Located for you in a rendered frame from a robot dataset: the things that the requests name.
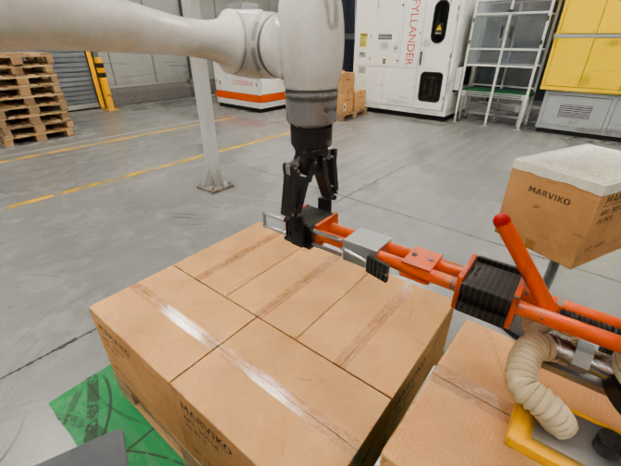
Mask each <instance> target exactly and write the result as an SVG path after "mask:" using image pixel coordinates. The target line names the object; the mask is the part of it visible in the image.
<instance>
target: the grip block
mask: <svg viewBox="0 0 621 466"><path fill-rule="evenodd" d="M477 257H478V259H477ZM476 261H477V262H476ZM525 285H526V283H525V281H524V279H523V277H522V275H521V274H520V272H519V271H518V268H517V267H516V266H514V265H511V264H506V263H502V262H499V261H496V260H494V259H491V258H487V257H484V256H481V255H479V256H478V255H477V254H474V253H473V254H472V256H471V257H470V259H469V261H468V262H467V264H466V265H465V267H464V268H463V270H462V271H461V273H460V274H459V276H458V277H457V283H456V287H455V291H454V295H453V299H452V302H451V307H453V308H455V310H457V311H459V312H462V313H465V314H467V315H470V316H472V317H475V318H477V319H480V320H482V321H484V322H486V323H489V324H491V325H495V326H498V327H500V328H502V327H504V328H505V329H509V327H510V326H511V323H512V320H513V317H514V315H515V312H516V309H517V306H518V303H519V300H520V298H521V295H522V292H523V289H524V287H525Z"/></svg>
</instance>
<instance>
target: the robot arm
mask: <svg viewBox="0 0 621 466"><path fill-rule="evenodd" d="M344 46H345V32H344V16H343V7H342V2H341V0H279V4H278V13H275V12H265V11H263V10H261V9H229V8H227V9H224V10H223V11H222V12H221V13H220V15H219V17H218V18H216V19H208V20H206V19H194V18H183V17H179V16H175V15H172V14H169V13H165V12H163V11H160V10H157V9H153V8H150V7H147V6H142V5H139V4H136V3H133V2H130V1H127V0H0V52H2V51H23V50H67V51H89V52H106V53H128V54H151V55H184V56H192V57H198V58H204V59H209V60H212V61H214V62H216V63H218V64H219V66H220V68H221V69H222V70H223V71H224V72H225V73H226V74H232V75H237V76H240V77H245V78H249V79H255V80H260V79H281V80H283V81H284V82H285V90H286V91H285V97H286V121H287V122H288V123H290V124H291V125H290V136H291V144H292V146H293V147H294V149H295V155H294V160H293V161H291V162H290V163H287V162H284V163H283V164H282V167H283V172H284V181H283V192H282V203H281V215H285V216H288V217H289V224H290V230H291V243H292V244H294V245H297V246H299V247H300V248H303V247H304V246H305V219H304V215H303V214H302V213H301V211H302V207H303V203H304V201H305V197H306V193H307V189H308V186H309V183H310V182H311V181H312V177H313V175H314V176H315V178H316V181H317V184H318V187H319V190H320V193H321V195H322V197H321V196H320V197H319V198H318V208H319V209H322V210H325V211H328V212H332V200H334V201H335V200H336V195H334V194H337V193H338V191H339V189H338V177H337V165H336V157H337V149H336V148H331V147H330V146H331V145H332V142H333V125H332V124H333V123H335V122H336V119H337V96H338V82H339V78H340V74H341V71H342V67H343V60H344ZM300 173H301V174H302V175H304V176H306V177H303V176H301V175H300ZM331 185H332V186H333V187H331ZM295 209H296V210H295Z"/></svg>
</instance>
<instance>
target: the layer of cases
mask: <svg viewBox="0 0 621 466"><path fill-rule="evenodd" d="M262 224H263V223H261V222H258V223H256V224H254V225H252V226H250V227H247V228H245V229H243V230H241V231H239V232H238V233H236V234H234V235H232V236H230V237H228V238H226V239H223V240H221V241H219V242H217V243H215V244H214V245H212V246H210V247H208V248H206V249H204V250H202V251H199V252H197V253H195V254H193V255H191V256H190V257H188V258H186V259H184V260H182V261H180V262H178V263H176V264H174V266H173V265H171V266H169V267H167V268H165V269H164V270H162V271H160V272H158V273H156V274H154V275H152V276H149V277H147V278H145V279H143V280H141V281H140V282H138V283H136V284H134V285H132V286H130V287H128V288H125V289H123V290H121V291H119V292H117V293H116V294H114V295H112V296H110V297H108V298H106V299H104V300H101V301H99V302H97V303H95V304H93V305H92V306H90V307H89V309H90V312H91V316H92V319H93V321H94V323H95V325H96V328H97V330H98V333H99V335H100V338H101V340H102V342H103V346H104V348H105V351H106V353H107V356H108V358H109V361H110V363H111V365H112V368H113V370H114V372H115V373H116V375H117V376H118V377H119V378H120V379H121V380H122V381H123V382H124V383H125V384H126V385H127V386H128V387H129V389H130V390H131V391H132V392H133V393H134V394H135V395H136V396H137V397H138V398H139V399H140V400H141V401H142V403H143V404H144V405H145V406H146V407H147V408H148V409H149V410H150V411H151V412H152V413H153V414H154V415H155V416H156V418H157V419H158V420H159V421H160V422H161V423H162V424H163V425H164V426H165V427H166V428H167V429H168V430H169V431H170V433H171V434H172V435H173V436H174V437H175V438H176V439H177V440H178V441H179V442H180V443H181V444H182V445H183V446H184V448H185V449H186V450H187V451H189V452H190V454H191V455H192V456H193V457H194V458H195V459H196V460H197V461H198V463H199V464H200V465H201V466H374V465H375V463H376V461H377V460H378V459H379V457H380V455H381V453H382V450H383V448H384V446H385V445H386V443H387V441H388V440H389V438H390V437H391V435H392V434H393V432H394V431H395V429H396V428H397V426H398V425H399V423H400V422H401V420H402V418H403V416H404V415H405V413H406V411H407V410H408V407H409V406H410V404H411V402H412V401H413V399H414V398H415V397H416V395H417V393H418V392H419V390H420V388H421V386H422V384H423V383H424V381H425V379H426V377H427V376H428V374H429V372H430V371H431V369H432V368H433V366H434V365H435V366H436V365H437V363H438V362H439V361H440V360H441V358H442V356H443V352H444V345H445V342H446V338H447V334H448V330H449V327H450V324H451V320H452V316H453V312H454V309H455V308H453V307H451V302H452V299H449V298H447V297H445V296H443V295H441V294H438V293H436V292H433V291H431V290H428V289H426V288H423V287H420V286H418V285H415V284H413V283H410V282H408V281H406V280H404V279H401V278H399V277H396V276H392V275H390V274H389V277H388V281H387V282H386V283H384V282H383V281H381V280H380V279H378V278H376V277H374V276H372V275H370V274H369V273H367V272H366V268H364V267H361V266H359V265H356V264H353V263H351V262H348V261H346V260H343V255H342V256H341V257H340V256H338V255H335V254H333V253H330V252H328V251H324V250H322V249H319V248H315V247H313V248H311V249H310V250H309V249H306V248H304V247H303V248H300V247H299V246H297V245H294V244H292V243H291V242H290V241H287V240H285V238H284V236H285V235H284V234H281V233H279V232H276V231H273V230H271V229H269V228H267V227H263V226H262Z"/></svg>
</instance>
